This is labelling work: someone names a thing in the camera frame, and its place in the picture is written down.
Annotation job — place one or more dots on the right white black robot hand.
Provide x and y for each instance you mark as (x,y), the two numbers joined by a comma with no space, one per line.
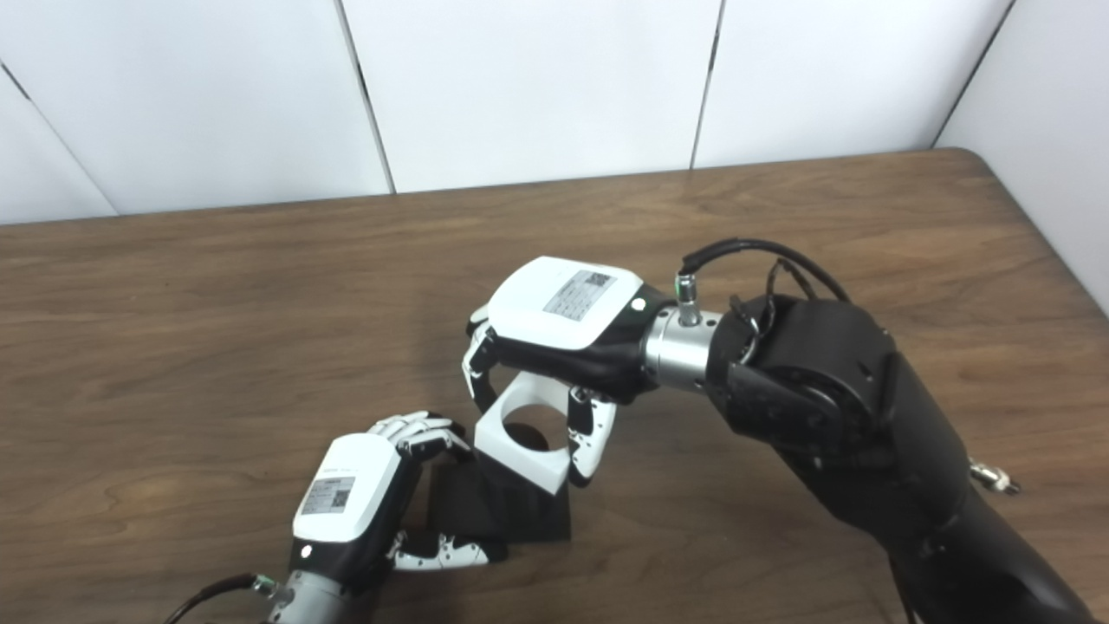
(563,308)

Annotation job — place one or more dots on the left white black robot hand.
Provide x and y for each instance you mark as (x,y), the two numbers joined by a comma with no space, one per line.
(346,494)

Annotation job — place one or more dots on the white square piece with hole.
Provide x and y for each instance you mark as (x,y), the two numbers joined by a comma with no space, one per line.
(528,464)

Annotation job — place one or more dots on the black peg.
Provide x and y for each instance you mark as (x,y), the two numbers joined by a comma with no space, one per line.
(511,511)

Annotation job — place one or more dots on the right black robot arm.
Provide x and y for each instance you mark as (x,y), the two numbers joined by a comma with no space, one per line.
(849,407)

